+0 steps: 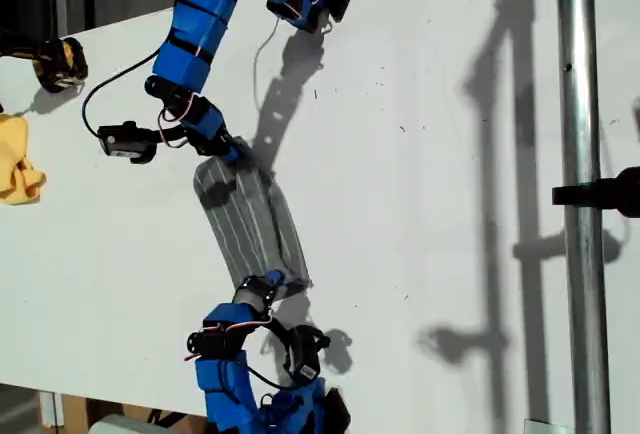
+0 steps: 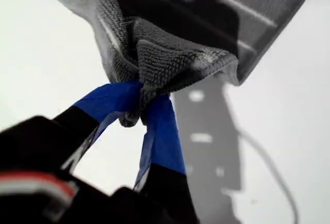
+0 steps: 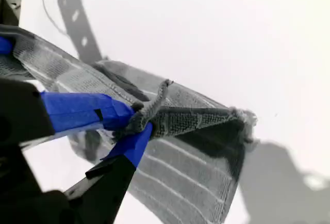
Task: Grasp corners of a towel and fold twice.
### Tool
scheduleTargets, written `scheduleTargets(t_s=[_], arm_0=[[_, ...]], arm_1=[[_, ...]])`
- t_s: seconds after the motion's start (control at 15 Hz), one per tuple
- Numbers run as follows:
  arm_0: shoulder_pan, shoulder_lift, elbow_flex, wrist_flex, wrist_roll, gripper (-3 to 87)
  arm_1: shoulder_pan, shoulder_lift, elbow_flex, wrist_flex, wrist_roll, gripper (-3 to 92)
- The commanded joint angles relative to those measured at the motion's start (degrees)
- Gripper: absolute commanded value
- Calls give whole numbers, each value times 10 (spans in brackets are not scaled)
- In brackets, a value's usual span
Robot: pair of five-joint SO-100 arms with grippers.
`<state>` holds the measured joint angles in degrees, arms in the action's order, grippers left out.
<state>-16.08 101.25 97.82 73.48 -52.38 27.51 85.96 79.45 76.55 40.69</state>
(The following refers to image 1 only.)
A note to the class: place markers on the grey striped towel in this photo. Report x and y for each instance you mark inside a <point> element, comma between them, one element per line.
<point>250,219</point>

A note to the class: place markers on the black yellow table clamp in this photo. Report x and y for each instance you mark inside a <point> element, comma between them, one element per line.
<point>60,66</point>

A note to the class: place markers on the white plastic box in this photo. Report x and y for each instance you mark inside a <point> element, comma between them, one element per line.
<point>117,425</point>

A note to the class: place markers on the yellow cloth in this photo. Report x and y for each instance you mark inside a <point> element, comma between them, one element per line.
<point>12,164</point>

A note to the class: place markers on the brown cardboard box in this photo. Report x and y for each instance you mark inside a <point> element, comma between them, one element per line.
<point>75,411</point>

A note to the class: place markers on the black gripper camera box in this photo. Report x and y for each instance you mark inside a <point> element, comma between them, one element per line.
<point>125,143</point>
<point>306,354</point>

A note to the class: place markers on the white table leg bracket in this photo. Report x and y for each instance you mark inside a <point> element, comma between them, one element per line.
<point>50,406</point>

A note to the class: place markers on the steel post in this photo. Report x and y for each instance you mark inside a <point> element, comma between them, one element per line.
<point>582,304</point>

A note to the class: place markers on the black post clamp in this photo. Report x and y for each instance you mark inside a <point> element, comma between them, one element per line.
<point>600,196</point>

